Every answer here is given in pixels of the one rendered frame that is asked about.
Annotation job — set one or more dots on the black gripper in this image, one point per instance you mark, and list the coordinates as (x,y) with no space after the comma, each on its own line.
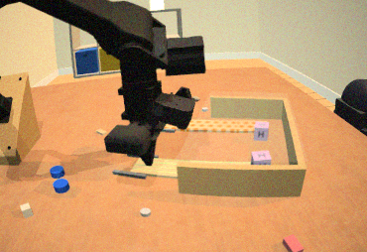
(137,138)

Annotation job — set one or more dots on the pale yellow strip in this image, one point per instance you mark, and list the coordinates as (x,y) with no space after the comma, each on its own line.
(163,168)

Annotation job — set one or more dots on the blue short cylinder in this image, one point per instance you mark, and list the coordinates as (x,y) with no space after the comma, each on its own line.
(57,172)
(61,185)

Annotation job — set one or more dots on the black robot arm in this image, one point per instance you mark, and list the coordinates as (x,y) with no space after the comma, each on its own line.
(133,36)

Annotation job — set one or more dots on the orange flat strip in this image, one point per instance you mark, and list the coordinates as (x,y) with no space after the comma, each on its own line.
(185,130)

